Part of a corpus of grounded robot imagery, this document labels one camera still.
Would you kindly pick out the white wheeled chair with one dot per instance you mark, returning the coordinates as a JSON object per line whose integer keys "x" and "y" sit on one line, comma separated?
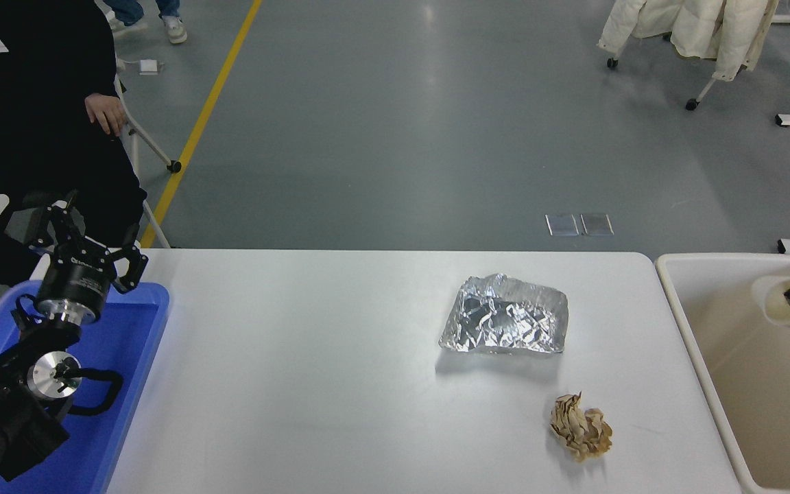
{"x": 691, "y": 106}

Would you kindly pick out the white power adapter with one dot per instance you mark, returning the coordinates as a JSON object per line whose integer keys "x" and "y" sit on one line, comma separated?
{"x": 149, "y": 66}

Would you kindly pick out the person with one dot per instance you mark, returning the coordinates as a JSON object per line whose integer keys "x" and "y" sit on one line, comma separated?
{"x": 25, "y": 103}
{"x": 175, "y": 29}

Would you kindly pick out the tan paper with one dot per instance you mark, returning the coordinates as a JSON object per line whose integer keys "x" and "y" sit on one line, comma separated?
{"x": 580, "y": 429}

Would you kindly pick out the large pale bin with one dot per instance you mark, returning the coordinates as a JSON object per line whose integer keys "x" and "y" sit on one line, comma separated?
{"x": 731, "y": 357}

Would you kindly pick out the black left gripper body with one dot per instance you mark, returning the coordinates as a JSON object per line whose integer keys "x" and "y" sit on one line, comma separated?
{"x": 76, "y": 285}

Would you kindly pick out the foil tray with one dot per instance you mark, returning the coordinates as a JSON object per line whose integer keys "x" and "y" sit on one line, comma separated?
{"x": 505, "y": 315}

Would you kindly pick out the cream puffy jacket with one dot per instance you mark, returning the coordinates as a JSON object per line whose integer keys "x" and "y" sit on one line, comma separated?
{"x": 697, "y": 27}

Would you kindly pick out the person's left hand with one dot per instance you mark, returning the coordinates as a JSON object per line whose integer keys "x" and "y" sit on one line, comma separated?
{"x": 107, "y": 113}

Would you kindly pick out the grey wheeled chair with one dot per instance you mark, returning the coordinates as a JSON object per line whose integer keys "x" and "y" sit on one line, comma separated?
{"x": 174, "y": 167}

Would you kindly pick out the blue plastic tray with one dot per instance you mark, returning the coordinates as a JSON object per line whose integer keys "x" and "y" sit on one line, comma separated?
{"x": 127, "y": 343}

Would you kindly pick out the silver floor plate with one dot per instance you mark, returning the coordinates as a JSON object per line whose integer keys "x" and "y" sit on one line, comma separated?
{"x": 597, "y": 226}
{"x": 562, "y": 226}

